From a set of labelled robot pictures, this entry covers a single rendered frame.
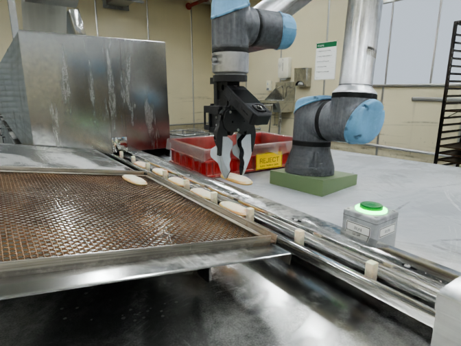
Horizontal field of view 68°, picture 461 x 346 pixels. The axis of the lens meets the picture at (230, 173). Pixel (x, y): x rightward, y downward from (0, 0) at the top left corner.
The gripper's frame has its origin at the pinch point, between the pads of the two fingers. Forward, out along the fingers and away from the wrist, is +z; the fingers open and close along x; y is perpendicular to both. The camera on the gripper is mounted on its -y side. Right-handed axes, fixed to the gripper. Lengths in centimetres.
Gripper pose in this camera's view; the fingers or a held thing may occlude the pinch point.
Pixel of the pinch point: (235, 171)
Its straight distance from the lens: 73.1
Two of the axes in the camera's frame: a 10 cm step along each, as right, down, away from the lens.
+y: -5.7, -1.9, 8.0
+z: 0.0, 9.7, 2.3
